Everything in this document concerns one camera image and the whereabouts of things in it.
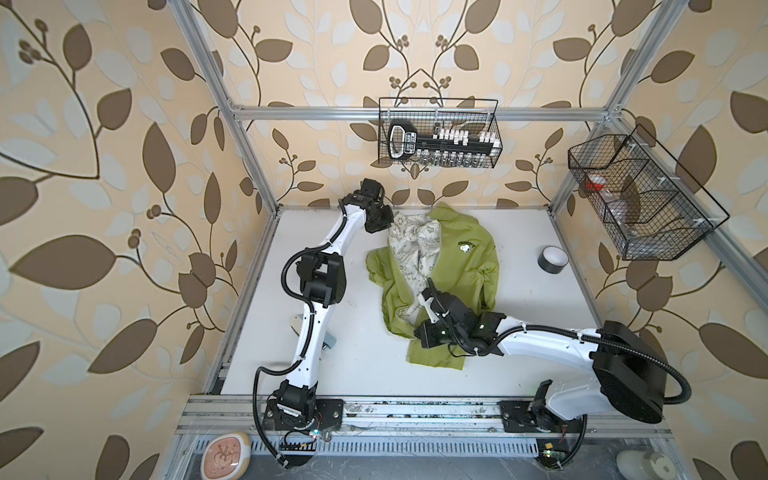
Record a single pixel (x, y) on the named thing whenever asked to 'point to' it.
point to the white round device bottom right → (641, 465)
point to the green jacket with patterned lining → (429, 252)
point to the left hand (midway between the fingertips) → (394, 218)
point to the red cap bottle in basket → (595, 182)
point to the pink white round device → (225, 455)
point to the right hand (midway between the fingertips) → (414, 336)
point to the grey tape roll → (553, 259)
